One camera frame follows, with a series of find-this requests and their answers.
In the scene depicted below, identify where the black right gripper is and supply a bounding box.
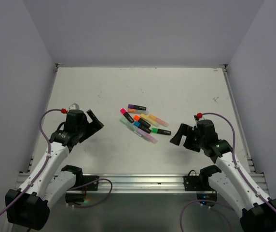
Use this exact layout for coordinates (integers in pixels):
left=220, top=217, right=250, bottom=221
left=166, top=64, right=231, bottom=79
left=170, top=122, right=206, bottom=151

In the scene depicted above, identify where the green cap black highlighter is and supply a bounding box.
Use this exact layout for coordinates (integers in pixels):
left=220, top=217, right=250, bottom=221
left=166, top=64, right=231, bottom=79
left=151, top=128, right=171, bottom=136

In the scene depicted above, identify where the pastel peach highlighter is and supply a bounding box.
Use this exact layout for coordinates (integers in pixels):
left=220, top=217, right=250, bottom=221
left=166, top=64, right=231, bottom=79
left=149, top=114, right=169, bottom=127

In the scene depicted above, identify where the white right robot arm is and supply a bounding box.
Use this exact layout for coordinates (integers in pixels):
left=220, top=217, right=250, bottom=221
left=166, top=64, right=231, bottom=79
left=170, top=119, right=276, bottom=232

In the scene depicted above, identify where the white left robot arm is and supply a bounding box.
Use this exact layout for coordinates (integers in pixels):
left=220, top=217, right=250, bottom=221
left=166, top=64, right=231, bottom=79
left=5, top=109, right=104, bottom=231

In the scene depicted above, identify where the thin grey pen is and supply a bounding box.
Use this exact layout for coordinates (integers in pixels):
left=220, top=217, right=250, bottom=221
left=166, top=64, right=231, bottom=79
left=128, top=127, right=142, bottom=137

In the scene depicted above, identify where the pink cap black highlighter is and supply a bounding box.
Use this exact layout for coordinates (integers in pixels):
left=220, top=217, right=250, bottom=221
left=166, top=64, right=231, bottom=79
left=120, top=108, right=134, bottom=123

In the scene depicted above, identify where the pastel green highlighter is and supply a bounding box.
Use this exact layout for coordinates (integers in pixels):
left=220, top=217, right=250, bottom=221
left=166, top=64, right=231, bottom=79
left=120, top=117, right=138, bottom=129

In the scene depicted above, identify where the orange cap black highlighter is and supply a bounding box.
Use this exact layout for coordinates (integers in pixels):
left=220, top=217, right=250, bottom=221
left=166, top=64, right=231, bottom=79
left=134, top=115, right=151, bottom=128

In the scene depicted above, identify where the purple cap black highlighter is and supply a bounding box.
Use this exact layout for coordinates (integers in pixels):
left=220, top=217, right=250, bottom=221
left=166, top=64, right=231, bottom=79
left=128, top=104, right=147, bottom=111

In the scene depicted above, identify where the blue cap black highlighter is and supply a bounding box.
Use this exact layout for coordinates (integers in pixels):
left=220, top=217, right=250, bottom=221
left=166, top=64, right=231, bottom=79
left=134, top=121, right=151, bottom=134

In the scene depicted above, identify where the pastel yellow highlighter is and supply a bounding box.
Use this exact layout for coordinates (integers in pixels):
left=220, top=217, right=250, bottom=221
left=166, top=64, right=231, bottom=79
left=140, top=114, right=156, bottom=124

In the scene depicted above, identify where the pastel orange highlighter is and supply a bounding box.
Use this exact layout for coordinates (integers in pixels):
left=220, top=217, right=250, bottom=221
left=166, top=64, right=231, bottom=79
left=127, top=108, right=149, bottom=115

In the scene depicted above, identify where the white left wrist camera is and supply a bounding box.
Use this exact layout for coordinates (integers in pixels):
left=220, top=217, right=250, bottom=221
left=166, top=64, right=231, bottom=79
left=69, top=103, right=80, bottom=110

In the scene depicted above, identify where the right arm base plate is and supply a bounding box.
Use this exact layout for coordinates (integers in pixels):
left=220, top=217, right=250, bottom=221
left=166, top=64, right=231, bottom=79
left=183, top=170, right=218, bottom=207

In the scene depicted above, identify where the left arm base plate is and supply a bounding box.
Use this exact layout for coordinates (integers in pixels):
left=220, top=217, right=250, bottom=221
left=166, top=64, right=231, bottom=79
left=65, top=174, right=99, bottom=205

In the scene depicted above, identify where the aluminium front rail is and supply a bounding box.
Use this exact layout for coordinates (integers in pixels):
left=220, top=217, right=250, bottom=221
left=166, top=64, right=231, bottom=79
left=12, top=172, right=270, bottom=194

